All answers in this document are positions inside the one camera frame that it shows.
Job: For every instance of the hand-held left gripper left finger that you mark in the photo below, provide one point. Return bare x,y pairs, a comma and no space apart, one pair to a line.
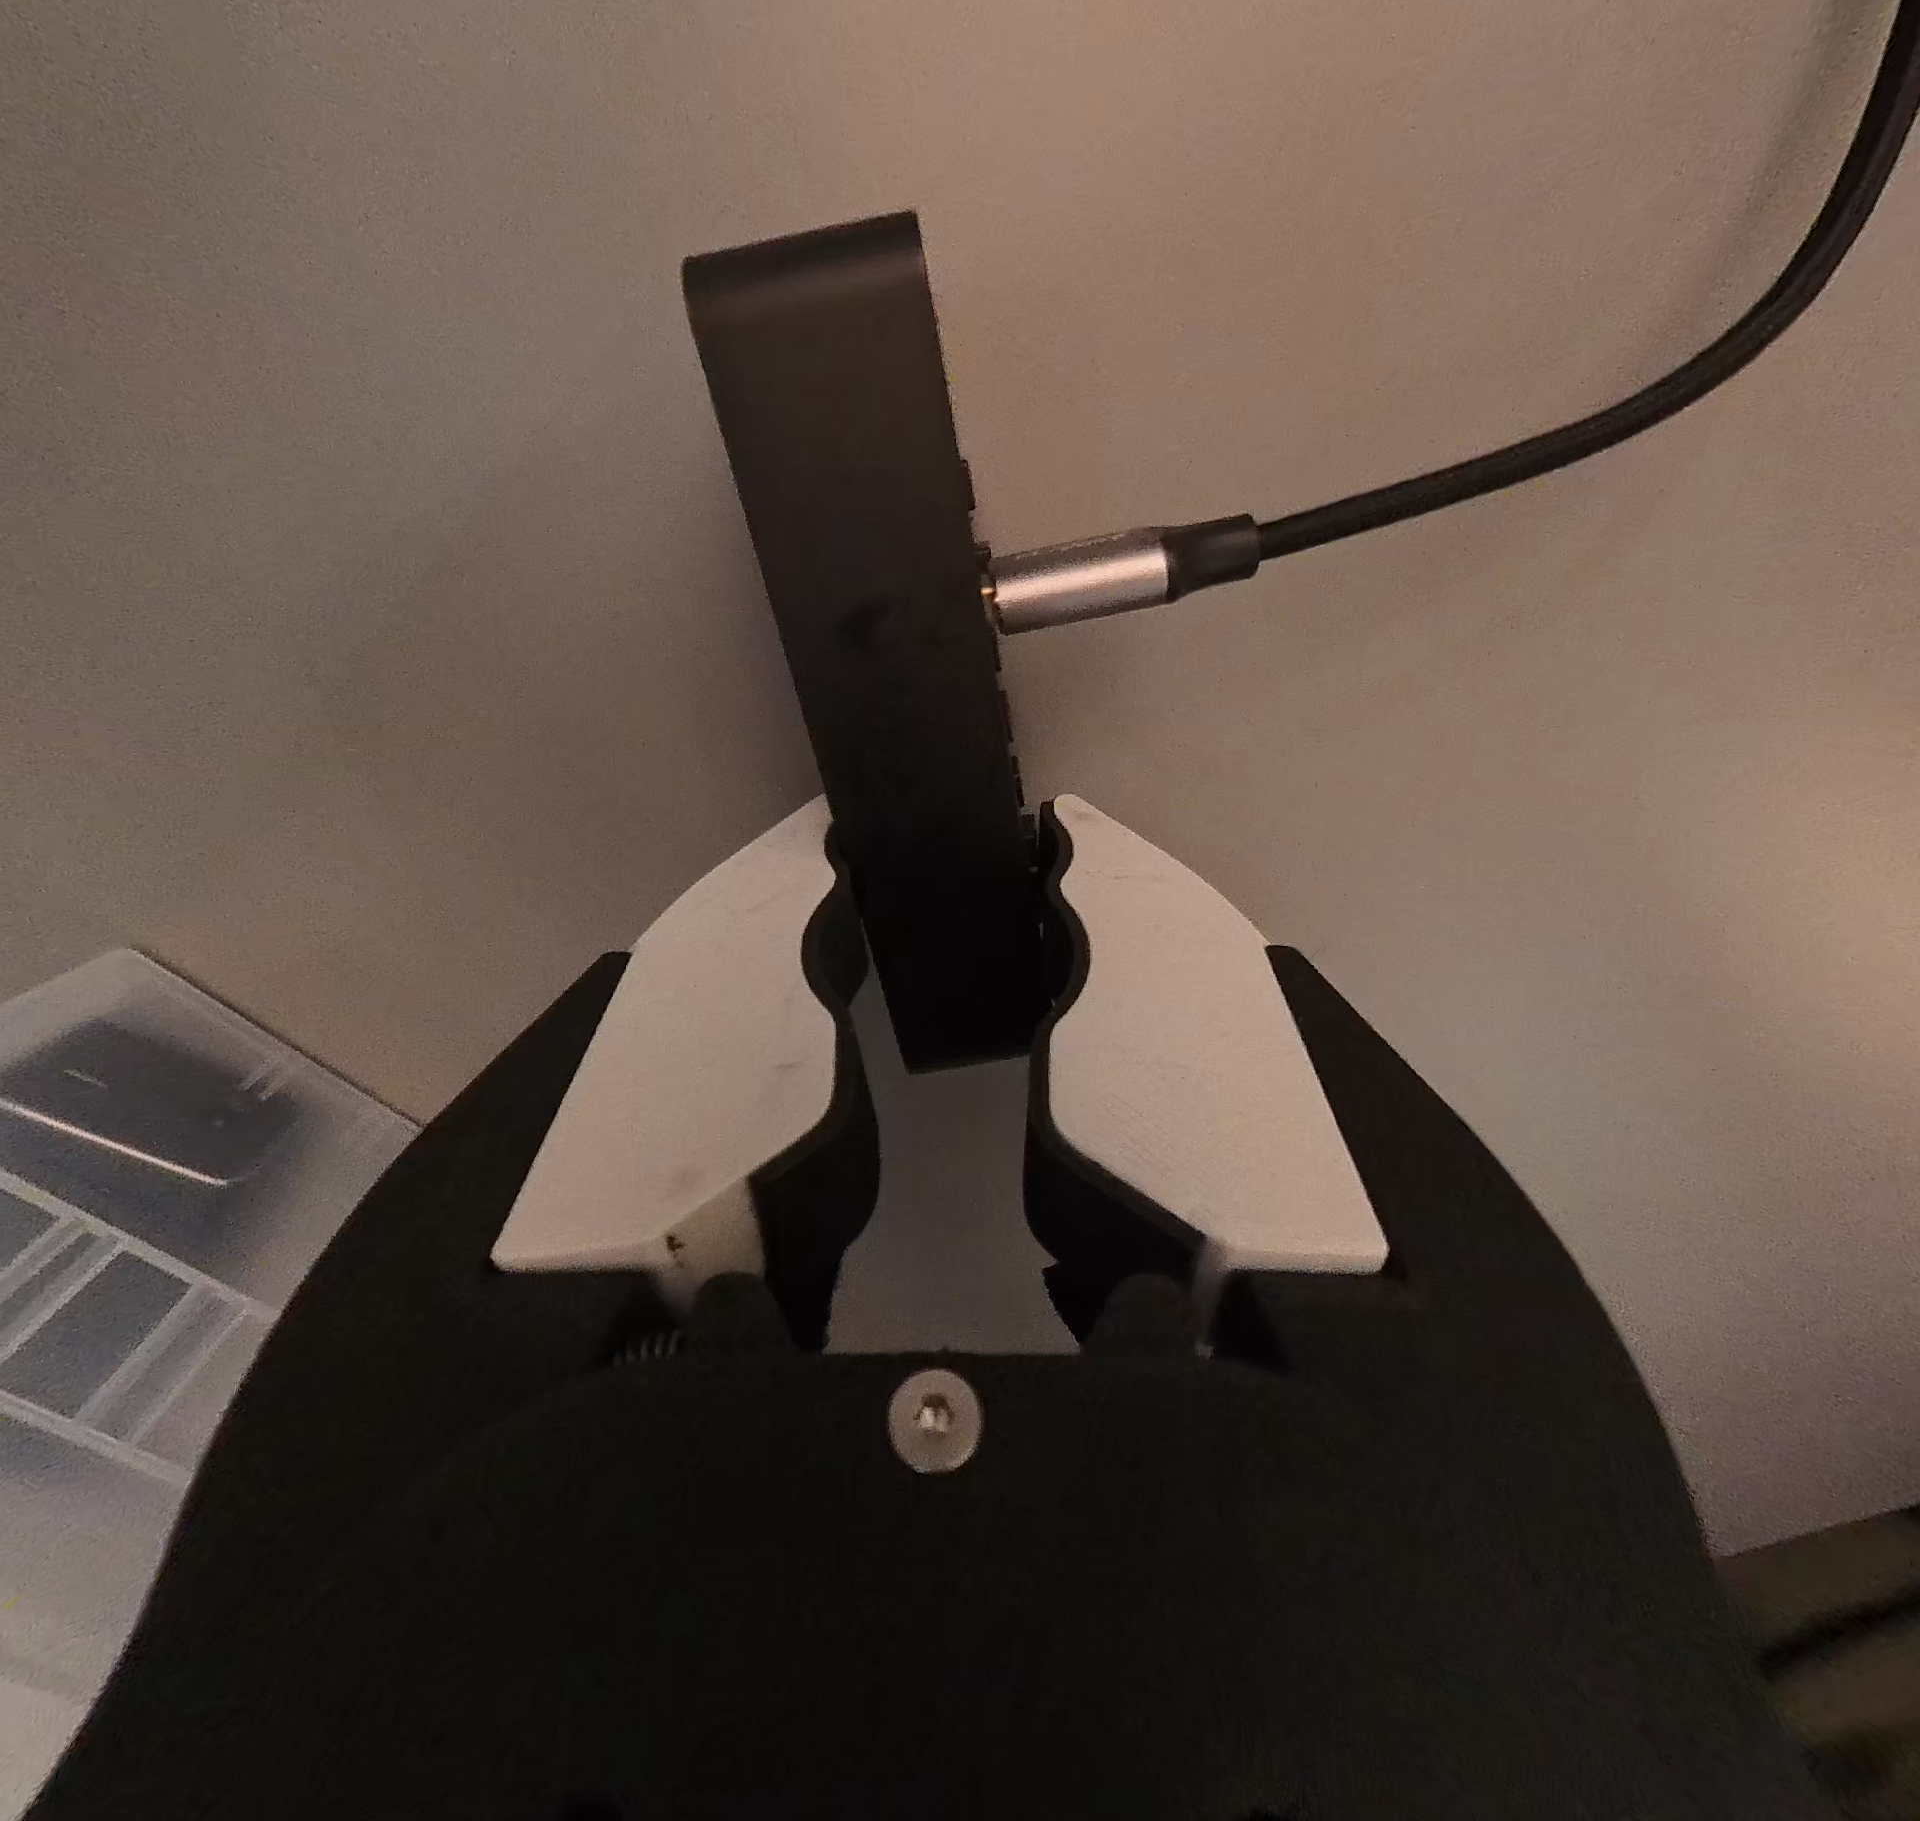
691,1086

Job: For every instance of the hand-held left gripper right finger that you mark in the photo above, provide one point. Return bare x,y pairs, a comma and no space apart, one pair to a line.
1200,1086

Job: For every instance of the black usb hub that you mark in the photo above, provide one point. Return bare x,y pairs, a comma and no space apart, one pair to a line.
136,1100
854,576

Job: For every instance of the clear plastic storage box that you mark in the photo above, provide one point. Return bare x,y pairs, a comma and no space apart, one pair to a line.
119,1327

